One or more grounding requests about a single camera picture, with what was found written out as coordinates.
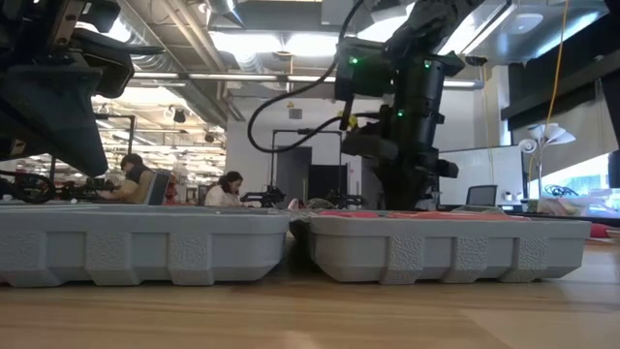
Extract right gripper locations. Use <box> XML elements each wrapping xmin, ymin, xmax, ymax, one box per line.
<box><xmin>341</xmin><ymin>104</ymin><xmax>459</xmax><ymax>210</ymax></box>

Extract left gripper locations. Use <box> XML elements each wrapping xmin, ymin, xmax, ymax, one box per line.
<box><xmin>0</xmin><ymin>0</ymin><xmax>137</xmax><ymax>178</ymax></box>

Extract grey plastic tool case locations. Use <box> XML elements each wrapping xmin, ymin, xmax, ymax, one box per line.
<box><xmin>0</xmin><ymin>202</ymin><xmax>593</xmax><ymax>288</ymax></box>

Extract pink-handled hammer silver head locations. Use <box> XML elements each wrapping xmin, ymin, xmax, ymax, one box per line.
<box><xmin>589</xmin><ymin>221</ymin><xmax>620</xmax><ymax>240</ymax></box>

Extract grey office chair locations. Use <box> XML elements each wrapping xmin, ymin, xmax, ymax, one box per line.
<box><xmin>465</xmin><ymin>184</ymin><xmax>499</xmax><ymax>209</ymax></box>

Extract black display screen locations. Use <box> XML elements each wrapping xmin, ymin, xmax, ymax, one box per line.
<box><xmin>308</xmin><ymin>163</ymin><xmax>349</xmax><ymax>200</ymax></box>

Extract white board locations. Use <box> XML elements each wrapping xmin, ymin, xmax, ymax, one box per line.
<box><xmin>438</xmin><ymin>143</ymin><xmax>525</xmax><ymax>207</ymax></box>

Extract person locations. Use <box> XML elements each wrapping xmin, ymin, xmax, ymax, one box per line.
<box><xmin>203</xmin><ymin>170</ymin><xmax>246</xmax><ymax>208</ymax></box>
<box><xmin>99</xmin><ymin>153</ymin><xmax>156</xmax><ymax>205</ymax></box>

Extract small black desk robot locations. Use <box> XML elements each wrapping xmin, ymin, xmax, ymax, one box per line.
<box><xmin>239</xmin><ymin>185</ymin><xmax>287</xmax><ymax>209</ymax></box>

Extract white multi-head floor lamp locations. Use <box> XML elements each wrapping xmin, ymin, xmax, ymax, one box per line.
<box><xmin>516</xmin><ymin>122</ymin><xmax>577</xmax><ymax>201</ymax></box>

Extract grey ceiling box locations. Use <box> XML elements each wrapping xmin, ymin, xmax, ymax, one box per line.
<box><xmin>320</xmin><ymin>0</ymin><xmax>357</xmax><ymax>27</ymax></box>

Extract long ceiling light bar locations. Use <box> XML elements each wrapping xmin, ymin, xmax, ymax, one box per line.
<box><xmin>133</xmin><ymin>71</ymin><xmax>485</xmax><ymax>91</ymax></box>

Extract white ceiling access point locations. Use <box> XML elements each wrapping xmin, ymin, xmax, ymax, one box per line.
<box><xmin>505</xmin><ymin>12</ymin><xmax>544</xmax><ymax>36</ymax></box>

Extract black gantry frame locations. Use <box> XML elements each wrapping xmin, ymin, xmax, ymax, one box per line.
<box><xmin>269</xmin><ymin>127</ymin><xmax>344</xmax><ymax>195</ymax></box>
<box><xmin>94</xmin><ymin>113</ymin><xmax>138</xmax><ymax>156</ymax></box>

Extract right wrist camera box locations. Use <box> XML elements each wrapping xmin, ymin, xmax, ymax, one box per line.
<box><xmin>333</xmin><ymin>37</ymin><xmax>397</xmax><ymax>104</ymax></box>

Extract black metal table frame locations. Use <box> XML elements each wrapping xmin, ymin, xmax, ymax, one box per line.
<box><xmin>503</xmin><ymin>208</ymin><xmax>620</xmax><ymax>228</ymax></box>

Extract dark coiled cables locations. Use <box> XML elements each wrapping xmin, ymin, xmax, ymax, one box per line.
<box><xmin>544</xmin><ymin>183</ymin><xmax>581</xmax><ymax>199</ymax></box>

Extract silver spiral air duct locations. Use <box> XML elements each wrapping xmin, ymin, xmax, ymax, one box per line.
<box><xmin>115</xmin><ymin>0</ymin><xmax>232</xmax><ymax>128</ymax></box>

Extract black right camera cable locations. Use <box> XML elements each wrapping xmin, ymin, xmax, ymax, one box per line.
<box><xmin>246</xmin><ymin>0</ymin><xmax>384</xmax><ymax>154</ymax></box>

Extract yellow cable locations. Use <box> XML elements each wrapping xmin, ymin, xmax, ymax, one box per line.
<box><xmin>545</xmin><ymin>0</ymin><xmax>569</xmax><ymax>128</ymax></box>

